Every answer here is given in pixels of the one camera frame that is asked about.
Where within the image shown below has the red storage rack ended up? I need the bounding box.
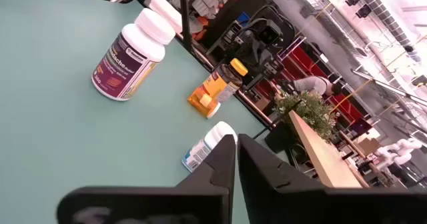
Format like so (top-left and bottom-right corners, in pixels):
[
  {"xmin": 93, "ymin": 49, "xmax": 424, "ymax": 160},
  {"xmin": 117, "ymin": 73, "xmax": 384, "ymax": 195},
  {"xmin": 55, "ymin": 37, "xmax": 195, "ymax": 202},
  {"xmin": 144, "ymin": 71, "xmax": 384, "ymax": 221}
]
[{"xmin": 253, "ymin": 45, "xmax": 373, "ymax": 135}]

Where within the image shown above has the dark bottle yellow cap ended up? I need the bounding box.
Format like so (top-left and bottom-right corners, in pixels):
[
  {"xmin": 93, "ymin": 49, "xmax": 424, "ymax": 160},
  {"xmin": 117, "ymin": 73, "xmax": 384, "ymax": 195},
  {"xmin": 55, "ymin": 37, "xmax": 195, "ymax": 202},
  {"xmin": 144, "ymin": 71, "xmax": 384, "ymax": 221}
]
[{"xmin": 201, "ymin": 57, "xmax": 249, "ymax": 104}]

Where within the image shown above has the white bottle purple label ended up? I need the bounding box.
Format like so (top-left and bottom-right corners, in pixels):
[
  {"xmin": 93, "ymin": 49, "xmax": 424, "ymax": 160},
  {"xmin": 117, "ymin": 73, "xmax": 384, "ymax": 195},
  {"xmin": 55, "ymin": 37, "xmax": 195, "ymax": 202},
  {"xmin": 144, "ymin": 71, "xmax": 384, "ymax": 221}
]
[{"xmin": 91, "ymin": 7, "xmax": 177, "ymax": 102}]

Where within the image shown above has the potted green plant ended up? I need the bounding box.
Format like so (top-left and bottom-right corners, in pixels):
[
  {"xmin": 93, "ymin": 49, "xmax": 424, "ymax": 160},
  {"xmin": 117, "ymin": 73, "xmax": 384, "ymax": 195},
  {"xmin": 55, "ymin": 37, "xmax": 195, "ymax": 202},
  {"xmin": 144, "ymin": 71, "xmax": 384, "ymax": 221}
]
[{"xmin": 265, "ymin": 89, "xmax": 340, "ymax": 153}]

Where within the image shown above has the blue plastic bin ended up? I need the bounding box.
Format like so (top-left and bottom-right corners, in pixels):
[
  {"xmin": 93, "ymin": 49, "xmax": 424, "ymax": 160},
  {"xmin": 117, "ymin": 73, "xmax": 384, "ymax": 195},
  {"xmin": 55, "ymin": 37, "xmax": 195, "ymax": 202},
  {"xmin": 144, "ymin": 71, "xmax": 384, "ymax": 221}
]
[{"xmin": 237, "ymin": 11, "xmax": 251, "ymax": 27}]

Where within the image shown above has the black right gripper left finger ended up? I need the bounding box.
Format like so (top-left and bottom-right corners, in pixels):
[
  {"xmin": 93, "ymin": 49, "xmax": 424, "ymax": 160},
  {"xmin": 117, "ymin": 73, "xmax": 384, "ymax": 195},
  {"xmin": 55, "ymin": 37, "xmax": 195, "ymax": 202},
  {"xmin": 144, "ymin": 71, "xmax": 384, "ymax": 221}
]
[{"xmin": 55, "ymin": 133, "xmax": 238, "ymax": 224}]

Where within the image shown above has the person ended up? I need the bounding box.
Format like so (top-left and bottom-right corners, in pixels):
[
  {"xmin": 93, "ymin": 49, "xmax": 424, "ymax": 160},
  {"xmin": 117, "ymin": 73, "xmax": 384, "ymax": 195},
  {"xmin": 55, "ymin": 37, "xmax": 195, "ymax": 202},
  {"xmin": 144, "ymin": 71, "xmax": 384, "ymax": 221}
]
[{"xmin": 282, "ymin": 75, "xmax": 344, "ymax": 97}]

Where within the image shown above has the brown cardboard box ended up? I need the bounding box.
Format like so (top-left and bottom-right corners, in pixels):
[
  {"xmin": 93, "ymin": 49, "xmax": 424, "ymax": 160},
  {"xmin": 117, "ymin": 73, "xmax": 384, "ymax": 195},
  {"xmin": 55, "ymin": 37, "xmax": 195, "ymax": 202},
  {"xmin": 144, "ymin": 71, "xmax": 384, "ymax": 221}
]
[{"xmin": 358, "ymin": 137, "xmax": 381, "ymax": 157}]

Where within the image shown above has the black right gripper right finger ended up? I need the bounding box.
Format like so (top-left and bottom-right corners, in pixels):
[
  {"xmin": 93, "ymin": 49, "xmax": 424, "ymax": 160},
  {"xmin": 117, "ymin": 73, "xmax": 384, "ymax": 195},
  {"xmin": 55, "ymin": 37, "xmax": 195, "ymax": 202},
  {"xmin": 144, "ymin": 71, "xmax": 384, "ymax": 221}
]
[{"xmin": 237, "ymin": 133, "xmax": 427, "ymax": 224}]

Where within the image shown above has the white bottle blue label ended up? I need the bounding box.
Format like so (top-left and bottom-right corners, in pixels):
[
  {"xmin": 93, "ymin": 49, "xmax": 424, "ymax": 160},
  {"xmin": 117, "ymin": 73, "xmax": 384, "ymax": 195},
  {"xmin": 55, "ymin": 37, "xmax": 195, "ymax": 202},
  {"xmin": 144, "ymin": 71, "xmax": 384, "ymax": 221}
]
[
  {"xmin": 148, "ymin": 0, "xmax": 183, "ymax": 35},
  {"xmin": 181, "ymin": 121, "xmax": 238, "ymax": 173}
]

